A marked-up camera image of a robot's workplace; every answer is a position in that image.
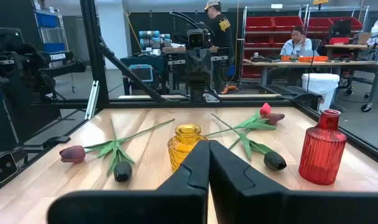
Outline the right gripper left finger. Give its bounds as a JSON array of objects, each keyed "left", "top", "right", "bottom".
[{"left": 47, "top": 139, "right": 211, "bottom": 224}]

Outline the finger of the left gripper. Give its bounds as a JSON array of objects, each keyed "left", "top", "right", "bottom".
[
  {"left": 198, "top": 49, "right": 213, "bottom": 93},
  {"left": 186, "top": 49, "right": 200, "bottom": 93}
]

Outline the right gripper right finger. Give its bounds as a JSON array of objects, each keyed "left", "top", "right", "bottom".
[{"left": 208, "top": 139, "right": 378, "bottom": 224}]

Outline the black artificial tulip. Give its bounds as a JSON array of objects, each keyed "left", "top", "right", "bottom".
[
  {"left": 106, "top": 119, "right": 137, "bottom": 183},
  {"left": 211, "top": 113, "right": 288, "bottom": 172}
]

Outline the yellow glass vase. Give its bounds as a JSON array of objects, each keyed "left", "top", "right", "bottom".
[{"left": 167, "top": 123, "right": 208, "bottom": 174}]

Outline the red artificial tulip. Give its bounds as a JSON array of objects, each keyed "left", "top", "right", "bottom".
[{"left": 228, "top": 102, "right": 272, "bottom": 150}]

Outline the red ribbed glass vase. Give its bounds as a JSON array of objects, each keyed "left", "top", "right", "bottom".
[{"left": 298, "top": 108, "right": 348, "bottom": 186}]

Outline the dark maroon artificial tulip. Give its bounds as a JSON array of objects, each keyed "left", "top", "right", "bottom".
[
  {"left": 58, "top": 118, "right": 177, "bottom": 164},
  {"left": 203, "top": 112, "right": 285, "bottom": 138}
]

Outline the orange and black hand tool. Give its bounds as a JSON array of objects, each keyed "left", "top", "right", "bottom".
[{"left": 221, "top": 85, "right": 239, "bottom": 95}]

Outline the blue-framed teach pendant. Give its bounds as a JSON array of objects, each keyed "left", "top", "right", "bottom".
[{"left": 128, "top": 63, "right": 155, "bottom": 83}]

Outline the person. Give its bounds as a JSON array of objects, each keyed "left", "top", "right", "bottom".
[
  {"left": 203, "top": 0, "right": 236, "bottom": 94},
  {"left": 279, "top": 26, "right": 314, "bottom": 57}
]

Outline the red plastic storage bin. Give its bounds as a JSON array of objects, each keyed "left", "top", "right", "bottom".
[
  {"left": 305, "top": 17, "right": 333, "bottom": 32},
  {"left": 244, "top": 33, "right": 273, "bottom": 47},
  {"left": 272, "top": 32, "right": 291, "bottom": 47},
  {"left": 272, "top": 15, "right": 304, "bottom": 30},
  {"left": 330, "top": 16, "right": 363, "bottom": 31},
  {"left": 246, "top": 16, "right": 274, "bottom": 31}
]

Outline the long wooden workbench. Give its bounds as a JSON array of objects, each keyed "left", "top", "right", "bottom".
[{"left": 242, "top": 58, "right": 378, "bottom": 88}]

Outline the wide orange tray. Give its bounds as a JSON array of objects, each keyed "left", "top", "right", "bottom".
[{"left": 298, "top": 55, "right": 330, "bottom": 63}]

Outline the white plastic bucket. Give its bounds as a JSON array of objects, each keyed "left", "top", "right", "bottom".
[{"left": 302, "top": 73, "right": 341, "bottom": 113}]

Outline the blue plastic bin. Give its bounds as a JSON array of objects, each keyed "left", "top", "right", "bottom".
[
  {"left": 35, "top": 12, "right": 60, "bottom": 29},
  {"left": 43, "top": 42, "right": 67, "bottom": 54}
]

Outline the red toolbox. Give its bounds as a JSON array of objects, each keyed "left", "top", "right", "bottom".
[{"left": 328, "top": 37, "right": 351, "bottom": 45}]

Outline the wood-topped rolling desk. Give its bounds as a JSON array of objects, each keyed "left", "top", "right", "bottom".
[{"left": 324, "top": 44, "right": 378, "bottom": 113}]

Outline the black monitor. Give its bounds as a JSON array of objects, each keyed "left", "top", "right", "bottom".
[{"left": 330, "top": 19, "right": 353, "bottom": 37}]

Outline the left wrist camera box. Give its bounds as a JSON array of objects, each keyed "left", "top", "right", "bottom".
[{"left": 187, "top": 29, "right": 212, "bottom": 50}]

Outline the metal wire shelf rack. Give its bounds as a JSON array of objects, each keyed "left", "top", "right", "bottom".
[{"left": 238, "top": 4, "right": 371, "bottom": 85}]

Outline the black aluminium table frame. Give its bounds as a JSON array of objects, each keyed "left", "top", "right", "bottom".
[{"left": 0, "top": 0, "right": 378, "bottom": 195}]

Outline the silver aluminium bracket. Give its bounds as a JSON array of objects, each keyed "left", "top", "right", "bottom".
[{"left": 84, "top": 80, "right": 100, "bottom": 121}]

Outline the small black depth camera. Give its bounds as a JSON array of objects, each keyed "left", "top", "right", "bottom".
[{"left": 0, "top": 151, "right": 19, "bottom": 185}]

